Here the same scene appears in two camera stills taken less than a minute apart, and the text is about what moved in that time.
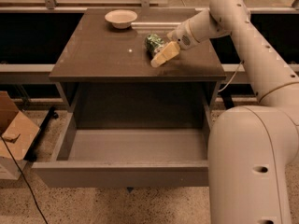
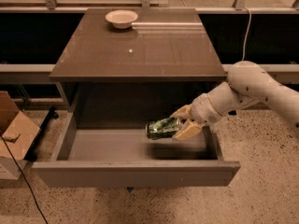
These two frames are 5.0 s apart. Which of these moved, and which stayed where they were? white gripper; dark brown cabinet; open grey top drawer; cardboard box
Moved: white gripper
Stayed: open grey top drawer; cardboard box; dark brown cabinet
